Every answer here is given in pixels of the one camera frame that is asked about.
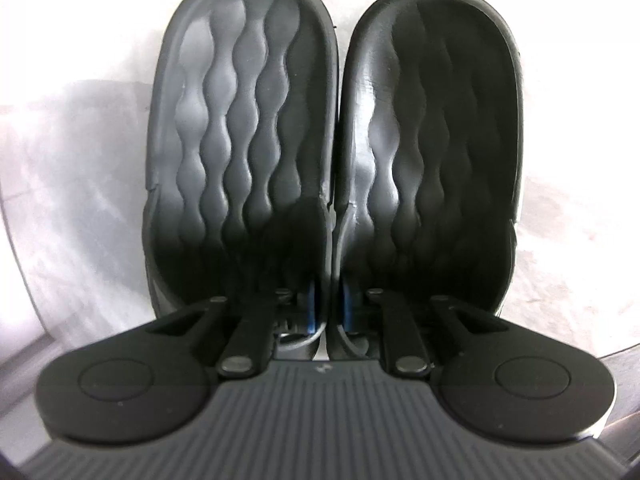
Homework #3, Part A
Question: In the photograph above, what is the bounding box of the black slide with wavy footbed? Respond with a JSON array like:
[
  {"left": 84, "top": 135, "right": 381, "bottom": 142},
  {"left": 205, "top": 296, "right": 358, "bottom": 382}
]
[
  {"left": 332, "top": 0, "right": 527, "bottom": 362},
  {"left": 141, "top": 0, "right": 342, "bottom": 362}
]

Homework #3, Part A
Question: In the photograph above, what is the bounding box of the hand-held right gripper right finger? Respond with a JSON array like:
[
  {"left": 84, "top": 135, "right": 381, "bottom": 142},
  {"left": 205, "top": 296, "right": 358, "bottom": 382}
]
[{"left": 341, "top": 282, "right": 497, "bottom": 376}]

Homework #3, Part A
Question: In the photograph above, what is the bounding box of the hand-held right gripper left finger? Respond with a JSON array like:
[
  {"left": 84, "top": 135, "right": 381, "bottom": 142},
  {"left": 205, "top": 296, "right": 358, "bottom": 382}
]
[{"left": 149, "top": 282, "right": 319, "bottom": 376}]

